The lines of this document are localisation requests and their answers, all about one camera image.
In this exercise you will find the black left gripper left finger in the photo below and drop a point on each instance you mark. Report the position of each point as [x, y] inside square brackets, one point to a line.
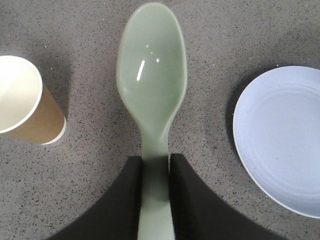
[115, 216]

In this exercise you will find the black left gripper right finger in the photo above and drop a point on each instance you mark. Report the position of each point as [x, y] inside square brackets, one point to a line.
[199, 214]

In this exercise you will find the pale green plastic spoon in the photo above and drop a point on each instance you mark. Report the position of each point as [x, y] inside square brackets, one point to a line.
[151, 77]

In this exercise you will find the light blue plastic plate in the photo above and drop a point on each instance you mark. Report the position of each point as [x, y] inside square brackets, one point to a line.
[276, 132]

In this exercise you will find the brown paper cup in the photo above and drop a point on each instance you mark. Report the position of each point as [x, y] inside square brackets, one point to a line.
[28, 111]

